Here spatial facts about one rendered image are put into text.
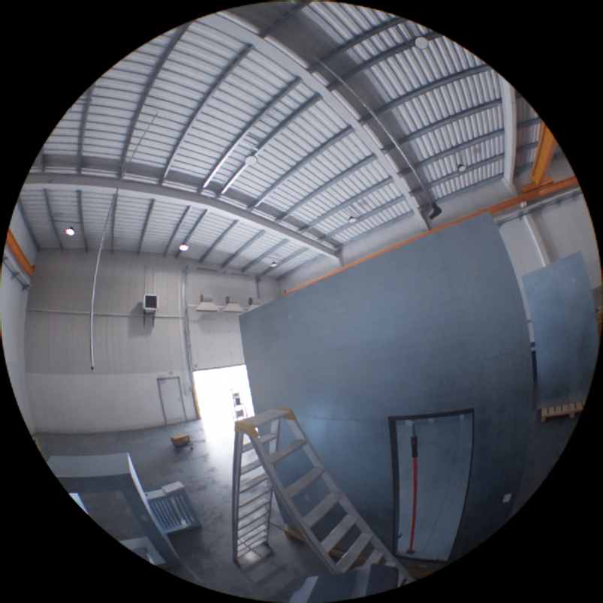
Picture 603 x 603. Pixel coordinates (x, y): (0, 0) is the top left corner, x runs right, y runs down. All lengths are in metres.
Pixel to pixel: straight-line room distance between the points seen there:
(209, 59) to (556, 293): 8.23
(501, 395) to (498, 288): 0.60
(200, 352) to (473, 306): 10.56
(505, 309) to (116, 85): 6.81
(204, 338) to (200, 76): 10.28
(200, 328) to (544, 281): 12.42
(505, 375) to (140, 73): 6.78
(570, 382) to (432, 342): 4.66
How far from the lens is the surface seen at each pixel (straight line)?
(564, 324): 5.30
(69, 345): 10.66
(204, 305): 10.52
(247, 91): 5.87
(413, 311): 1.35
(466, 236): 1.39
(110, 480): 2.77
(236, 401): 9.71
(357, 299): 1.49
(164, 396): 10.44
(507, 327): 1.35
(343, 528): 1.61
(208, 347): 11.02
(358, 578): 1.14
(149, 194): 7.12
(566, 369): 5.51
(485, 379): 1.38
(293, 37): 5.59
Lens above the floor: 2.69
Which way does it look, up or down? 13 degrees up
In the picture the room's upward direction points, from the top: 10 degrees counter-clockwise
